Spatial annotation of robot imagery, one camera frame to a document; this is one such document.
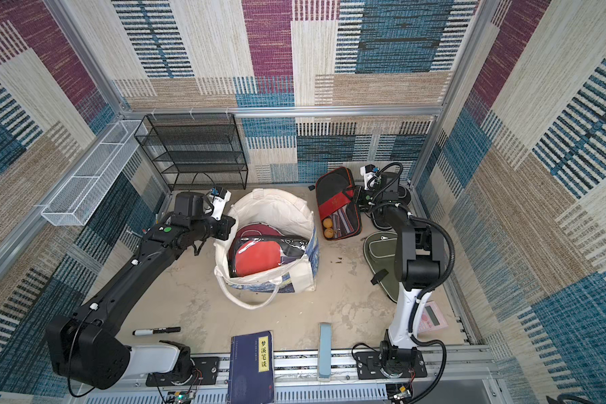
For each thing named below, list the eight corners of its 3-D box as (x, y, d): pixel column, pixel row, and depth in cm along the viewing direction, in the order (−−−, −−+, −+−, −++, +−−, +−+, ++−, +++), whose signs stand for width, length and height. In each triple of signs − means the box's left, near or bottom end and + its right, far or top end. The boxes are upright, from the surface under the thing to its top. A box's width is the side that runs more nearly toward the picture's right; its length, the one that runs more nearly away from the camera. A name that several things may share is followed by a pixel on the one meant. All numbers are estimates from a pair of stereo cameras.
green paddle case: (373, 301, 88) (375, 298, 86) (361, 235, 106) (363, 231, 103) (410, 301, 88) (413, 297, 85) (392, 235, 106) (395, 231, 103)
